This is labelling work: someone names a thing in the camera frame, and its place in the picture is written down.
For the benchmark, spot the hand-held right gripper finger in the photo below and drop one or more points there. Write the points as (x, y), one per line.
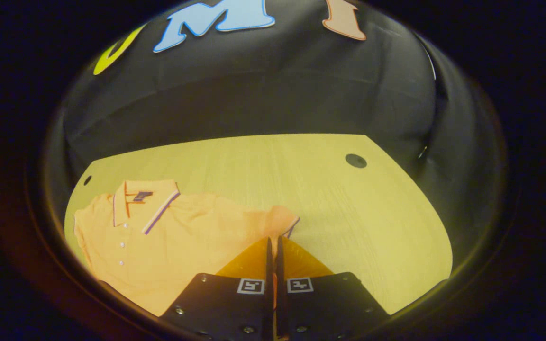
(269, 284)
(279, 279)

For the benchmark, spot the orange T-shirt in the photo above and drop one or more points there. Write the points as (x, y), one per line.
(183, 246)

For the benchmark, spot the black backdrop cloth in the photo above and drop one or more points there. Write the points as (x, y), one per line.
(273, 94)

